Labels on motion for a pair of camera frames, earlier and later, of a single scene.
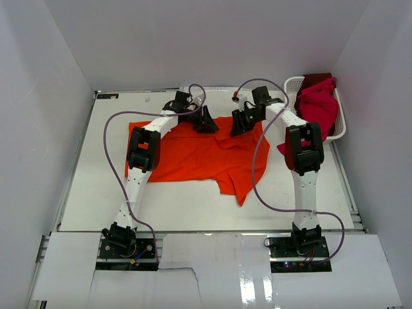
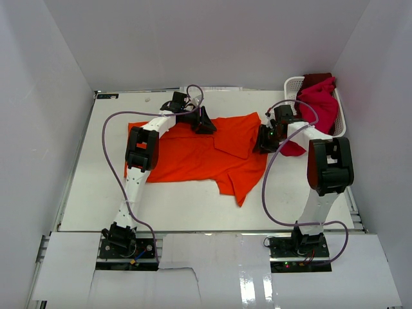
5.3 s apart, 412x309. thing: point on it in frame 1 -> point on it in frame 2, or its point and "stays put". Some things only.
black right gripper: (239, 125) -> (261, 144)
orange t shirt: (239, 159) stays put
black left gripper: (205, 124) stays put
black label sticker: (107, 96) stays put
